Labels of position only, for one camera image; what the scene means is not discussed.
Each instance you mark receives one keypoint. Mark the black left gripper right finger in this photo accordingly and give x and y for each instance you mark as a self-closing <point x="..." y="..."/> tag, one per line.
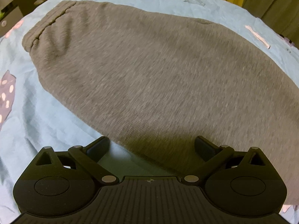
<point x="223" y="164"/>

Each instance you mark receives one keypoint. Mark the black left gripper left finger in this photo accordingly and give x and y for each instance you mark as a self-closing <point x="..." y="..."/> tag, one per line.
<point x="77" y="164"/>

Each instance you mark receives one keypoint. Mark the grey sweatpants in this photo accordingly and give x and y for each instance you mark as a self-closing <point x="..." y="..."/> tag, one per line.
<point x="153" y="82"/>

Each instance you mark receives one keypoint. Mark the dark wooden dresser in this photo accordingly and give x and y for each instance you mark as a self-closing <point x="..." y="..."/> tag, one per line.
<point x="12" y="11"/>

